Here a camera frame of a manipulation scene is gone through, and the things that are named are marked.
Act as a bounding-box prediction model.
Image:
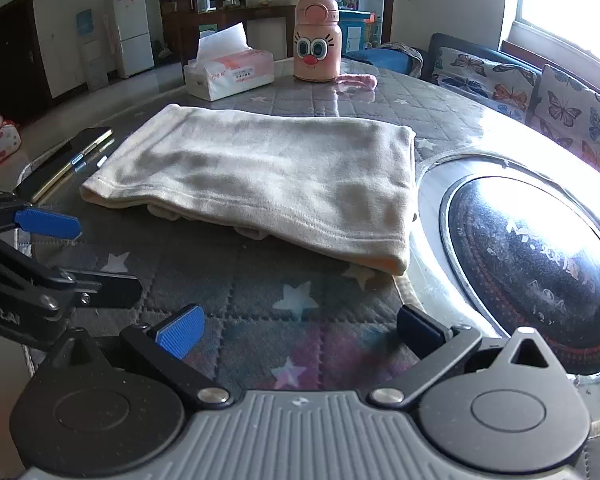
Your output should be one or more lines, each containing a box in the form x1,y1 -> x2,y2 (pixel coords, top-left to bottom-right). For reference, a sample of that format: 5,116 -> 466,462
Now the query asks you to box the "black gold-edged smartphone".
12,126 -> 115,203

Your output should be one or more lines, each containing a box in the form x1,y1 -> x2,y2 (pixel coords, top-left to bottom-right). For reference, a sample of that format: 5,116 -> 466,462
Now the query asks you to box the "pink cartoon face water bottle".
293,0 -> 342,82

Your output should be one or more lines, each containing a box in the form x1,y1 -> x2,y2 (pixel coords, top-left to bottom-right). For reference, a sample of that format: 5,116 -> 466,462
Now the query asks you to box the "dark blue sofa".
427,32 -> 600,126

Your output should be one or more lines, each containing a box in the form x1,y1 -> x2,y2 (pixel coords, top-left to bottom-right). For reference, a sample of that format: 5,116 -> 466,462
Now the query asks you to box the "round built-in hot plate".
409,147 -> 600,428

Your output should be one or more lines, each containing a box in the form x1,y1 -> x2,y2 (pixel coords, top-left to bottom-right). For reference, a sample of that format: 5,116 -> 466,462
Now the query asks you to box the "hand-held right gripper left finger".
39,304 -> 235,407

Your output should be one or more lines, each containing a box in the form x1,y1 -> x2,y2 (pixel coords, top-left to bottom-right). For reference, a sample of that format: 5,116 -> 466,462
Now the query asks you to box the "cream knit garment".
81,104 -> 417,277

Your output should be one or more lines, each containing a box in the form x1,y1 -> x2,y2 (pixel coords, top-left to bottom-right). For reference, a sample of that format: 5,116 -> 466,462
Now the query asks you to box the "pink white tissue pack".
182,22 -> 275,102

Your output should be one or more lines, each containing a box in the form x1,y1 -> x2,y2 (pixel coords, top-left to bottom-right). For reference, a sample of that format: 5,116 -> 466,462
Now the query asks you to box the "white refrigerator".
111,0 -> 156,79

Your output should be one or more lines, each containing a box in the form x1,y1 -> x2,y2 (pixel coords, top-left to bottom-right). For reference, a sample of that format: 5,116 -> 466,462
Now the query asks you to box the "patterned grey cloth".
375,41 -> 426,78

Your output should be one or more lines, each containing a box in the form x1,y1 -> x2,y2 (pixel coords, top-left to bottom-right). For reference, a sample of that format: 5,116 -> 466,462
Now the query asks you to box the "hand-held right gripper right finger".
369,305 -> 566,407

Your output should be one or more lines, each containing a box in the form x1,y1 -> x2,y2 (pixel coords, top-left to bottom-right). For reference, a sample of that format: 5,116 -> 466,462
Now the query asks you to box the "dark wooden display cabinet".
157,0 -> 306,63

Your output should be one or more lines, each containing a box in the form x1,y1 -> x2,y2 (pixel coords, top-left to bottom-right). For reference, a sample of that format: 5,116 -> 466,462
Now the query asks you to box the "dark wooden door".
0,0 -> 53,111

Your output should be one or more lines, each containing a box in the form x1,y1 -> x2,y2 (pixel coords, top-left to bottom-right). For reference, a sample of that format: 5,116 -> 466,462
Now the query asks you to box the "white water dispenser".
75,8 -> 112,92

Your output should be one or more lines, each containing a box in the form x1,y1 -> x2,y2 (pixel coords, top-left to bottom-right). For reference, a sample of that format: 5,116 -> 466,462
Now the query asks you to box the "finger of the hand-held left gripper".
0,190 -> 83,242
27,265 -> 143,312

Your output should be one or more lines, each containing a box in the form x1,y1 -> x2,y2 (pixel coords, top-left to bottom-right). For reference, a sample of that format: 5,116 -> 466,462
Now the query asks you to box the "large bright window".
500,0 -> 600,78

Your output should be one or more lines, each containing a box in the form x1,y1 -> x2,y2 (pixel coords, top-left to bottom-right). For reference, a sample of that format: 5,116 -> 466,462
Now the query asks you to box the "blue plastic cabinet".
339,9 -> 382,53

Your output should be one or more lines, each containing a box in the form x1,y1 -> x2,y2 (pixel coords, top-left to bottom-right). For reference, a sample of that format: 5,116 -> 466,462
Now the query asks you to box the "dark wooden door frame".
302,0 -> 397,51

